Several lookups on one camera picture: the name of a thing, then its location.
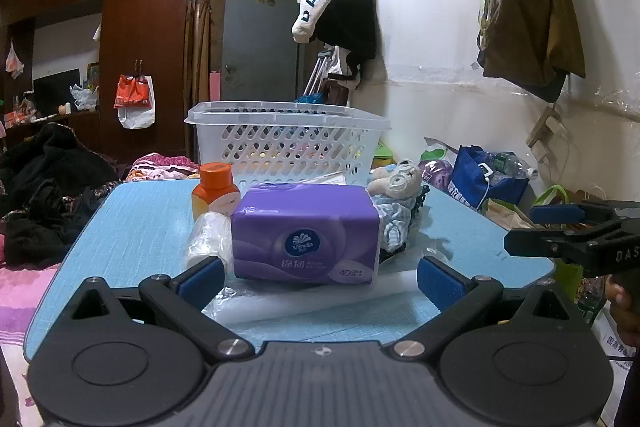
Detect dark wooden wardrobe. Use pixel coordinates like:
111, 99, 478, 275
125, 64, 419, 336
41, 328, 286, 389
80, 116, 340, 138
0, 0, 201, 162

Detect green box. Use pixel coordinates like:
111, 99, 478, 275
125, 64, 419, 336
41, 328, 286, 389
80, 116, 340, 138
372, 142, 396, 165

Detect plush toy with glasses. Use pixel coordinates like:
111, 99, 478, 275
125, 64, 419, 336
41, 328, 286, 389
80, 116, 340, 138
368, 159, 426, 253

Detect metal folding rack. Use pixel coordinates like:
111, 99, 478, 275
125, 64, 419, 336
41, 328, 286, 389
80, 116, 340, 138
300, 49, 333, 100

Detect beige paper bag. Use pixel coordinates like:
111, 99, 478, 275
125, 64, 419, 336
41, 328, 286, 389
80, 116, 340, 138
482, 198, 538, 230

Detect green tote bag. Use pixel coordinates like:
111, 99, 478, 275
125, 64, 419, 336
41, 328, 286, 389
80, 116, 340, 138
535, 185, 571, 208

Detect clear plastic sheet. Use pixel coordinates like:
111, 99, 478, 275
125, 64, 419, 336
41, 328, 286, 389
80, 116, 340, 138
202, 242, 451, 325

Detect person's right hand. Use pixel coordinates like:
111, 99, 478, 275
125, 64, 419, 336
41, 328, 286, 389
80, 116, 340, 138
605, 274, 640, 350

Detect purple tissue pack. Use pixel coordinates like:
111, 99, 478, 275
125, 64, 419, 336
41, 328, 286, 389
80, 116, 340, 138
231, 183, 381, 286

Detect white printed paper bag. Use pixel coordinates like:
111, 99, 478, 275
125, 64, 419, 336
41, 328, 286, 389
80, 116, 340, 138
590, 307, 640, 427

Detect white plastic basket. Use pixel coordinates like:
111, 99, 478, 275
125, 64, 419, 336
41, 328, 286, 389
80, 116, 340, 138
184, 101, 393, 188

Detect grey door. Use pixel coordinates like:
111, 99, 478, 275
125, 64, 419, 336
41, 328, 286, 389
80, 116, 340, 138
220, 0, 301, 102

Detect black monitor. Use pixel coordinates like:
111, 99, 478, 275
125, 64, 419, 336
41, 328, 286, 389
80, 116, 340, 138
32, 68, 81, 118

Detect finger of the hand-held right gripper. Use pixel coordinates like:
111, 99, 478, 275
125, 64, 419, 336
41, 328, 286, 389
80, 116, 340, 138
529, 201, 623, 229
504, 229, 571, 259

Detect clear wrapped white roll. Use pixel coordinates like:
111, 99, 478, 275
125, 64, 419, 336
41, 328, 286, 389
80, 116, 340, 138
186, 211, 236, 270

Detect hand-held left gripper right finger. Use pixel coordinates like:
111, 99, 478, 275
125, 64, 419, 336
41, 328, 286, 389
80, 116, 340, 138
392, 255, 576, 360

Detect black plastic clip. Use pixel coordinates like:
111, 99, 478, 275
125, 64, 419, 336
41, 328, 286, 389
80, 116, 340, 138
407, 184, 432, 228

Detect dark clothes pile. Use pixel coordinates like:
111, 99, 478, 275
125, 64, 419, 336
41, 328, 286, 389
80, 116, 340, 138
0, 123, 121, 268

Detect wooden planks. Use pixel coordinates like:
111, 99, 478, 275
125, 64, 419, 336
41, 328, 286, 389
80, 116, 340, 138
182, 0, 226, 108

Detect blue shopping bag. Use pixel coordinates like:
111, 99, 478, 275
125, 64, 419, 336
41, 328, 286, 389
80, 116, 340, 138
448, 146, 531, 210

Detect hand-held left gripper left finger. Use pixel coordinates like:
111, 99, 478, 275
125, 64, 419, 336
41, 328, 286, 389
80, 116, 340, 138
70, 255, 256, 363

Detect pink bedsheet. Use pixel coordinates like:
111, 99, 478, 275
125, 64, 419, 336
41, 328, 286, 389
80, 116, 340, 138
0, 264, 61, 408

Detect pink floral blanket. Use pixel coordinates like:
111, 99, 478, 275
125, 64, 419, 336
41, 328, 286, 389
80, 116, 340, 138
125, 153, 201, 182

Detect purple plastic bag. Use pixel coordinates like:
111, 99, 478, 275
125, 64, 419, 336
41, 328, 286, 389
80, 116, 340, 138
417, 159, 453, 192

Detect clear water bottle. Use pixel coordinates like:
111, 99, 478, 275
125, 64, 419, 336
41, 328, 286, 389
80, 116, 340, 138
487, 152, 538, 180

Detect orange and white plastic bag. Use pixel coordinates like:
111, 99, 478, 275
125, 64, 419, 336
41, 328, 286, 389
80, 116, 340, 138
114, 74, 155, 129

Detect orange pill bottle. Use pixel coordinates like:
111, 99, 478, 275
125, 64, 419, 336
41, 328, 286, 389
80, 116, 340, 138
191, 162, 241, 223

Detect wall power outlet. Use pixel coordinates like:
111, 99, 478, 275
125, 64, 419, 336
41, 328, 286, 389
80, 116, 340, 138
525, 107, 571, 162

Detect white hanging plastic bag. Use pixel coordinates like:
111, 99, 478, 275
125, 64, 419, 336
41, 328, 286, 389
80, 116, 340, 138
5, 42, 25, 80

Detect brown hanging bag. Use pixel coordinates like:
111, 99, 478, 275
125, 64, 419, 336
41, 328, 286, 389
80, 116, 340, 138
477, 0, 587, 104

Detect white crumpled plastic bag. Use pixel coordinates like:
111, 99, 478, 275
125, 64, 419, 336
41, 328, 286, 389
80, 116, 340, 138
70, 83, 98, 111

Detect black hanging garment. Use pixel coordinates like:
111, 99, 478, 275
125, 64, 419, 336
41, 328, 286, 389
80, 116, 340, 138
312, 0, 378, 60

